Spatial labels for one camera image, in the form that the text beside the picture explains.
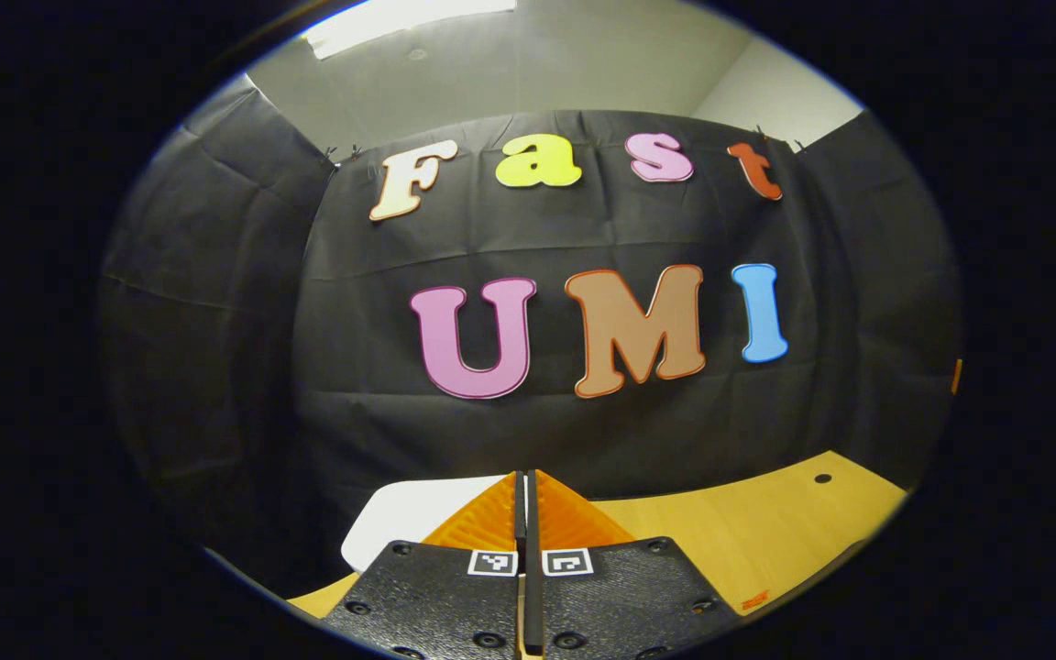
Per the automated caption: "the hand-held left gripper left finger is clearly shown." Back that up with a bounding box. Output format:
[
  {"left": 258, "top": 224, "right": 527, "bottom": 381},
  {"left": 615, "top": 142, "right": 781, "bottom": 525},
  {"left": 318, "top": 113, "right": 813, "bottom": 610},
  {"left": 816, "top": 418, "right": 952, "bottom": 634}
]
[{"left": 322, "top": 472, "right": 527, "bottom": 660}]

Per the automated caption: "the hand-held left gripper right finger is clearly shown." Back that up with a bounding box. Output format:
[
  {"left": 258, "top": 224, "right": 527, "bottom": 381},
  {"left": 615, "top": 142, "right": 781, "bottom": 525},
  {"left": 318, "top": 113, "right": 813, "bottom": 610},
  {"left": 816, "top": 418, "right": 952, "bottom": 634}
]
[{"left": 525, "top": 470, "right": 743, "bottom": 660}]

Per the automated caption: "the wooden desktop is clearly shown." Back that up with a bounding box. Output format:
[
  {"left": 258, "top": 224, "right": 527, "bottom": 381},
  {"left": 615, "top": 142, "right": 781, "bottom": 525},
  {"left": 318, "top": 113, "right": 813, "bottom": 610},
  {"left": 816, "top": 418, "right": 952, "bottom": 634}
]
[{"left": 288, "top": 451, "right": 909, "bottom": 660}]

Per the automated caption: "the black backdrop cloth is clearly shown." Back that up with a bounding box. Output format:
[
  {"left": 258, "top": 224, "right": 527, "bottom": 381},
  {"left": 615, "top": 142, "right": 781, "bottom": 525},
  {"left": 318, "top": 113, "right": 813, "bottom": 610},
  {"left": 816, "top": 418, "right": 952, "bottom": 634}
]
[{"left": 99, "top": 78, "right": 964, "bottom": 597}]

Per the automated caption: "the white garbage bin lid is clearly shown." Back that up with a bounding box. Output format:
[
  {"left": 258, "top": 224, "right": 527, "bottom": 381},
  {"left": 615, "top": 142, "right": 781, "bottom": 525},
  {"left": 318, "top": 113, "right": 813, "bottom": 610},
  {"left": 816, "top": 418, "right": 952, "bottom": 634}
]
[{"left": 342, "top": 475, "right": 511, "bottom": 574}]

